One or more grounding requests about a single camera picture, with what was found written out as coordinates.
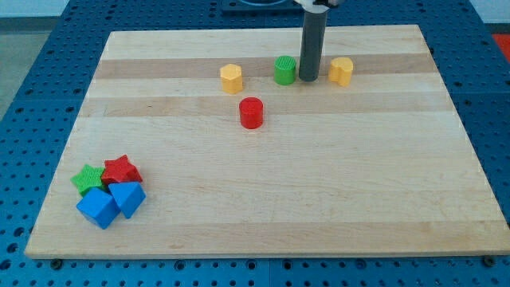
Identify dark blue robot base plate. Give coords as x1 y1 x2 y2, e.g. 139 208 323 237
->
218 0 302 14

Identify green star block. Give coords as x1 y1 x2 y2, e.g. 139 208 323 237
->
70 164 106 197

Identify red cylinder block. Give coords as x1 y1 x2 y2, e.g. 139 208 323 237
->
239 97 264 129

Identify green cylinder block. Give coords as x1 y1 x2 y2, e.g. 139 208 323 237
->
273 55 296 85

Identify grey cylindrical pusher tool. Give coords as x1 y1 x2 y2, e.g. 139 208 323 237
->
299 11 328 82

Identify blue cube block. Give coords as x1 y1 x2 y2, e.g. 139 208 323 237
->
76 187 120 230

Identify wooden board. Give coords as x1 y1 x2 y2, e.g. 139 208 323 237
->
25 25 509 259

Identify blue triangular block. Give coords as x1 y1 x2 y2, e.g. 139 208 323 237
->
108 182 146 218

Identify red star block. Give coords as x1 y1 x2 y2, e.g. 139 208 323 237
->
100 155 143 185

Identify yellow heart block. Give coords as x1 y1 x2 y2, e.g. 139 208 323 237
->
328 57 354 87

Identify yellow hexagon block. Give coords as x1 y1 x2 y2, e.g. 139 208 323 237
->
220 64 244 94

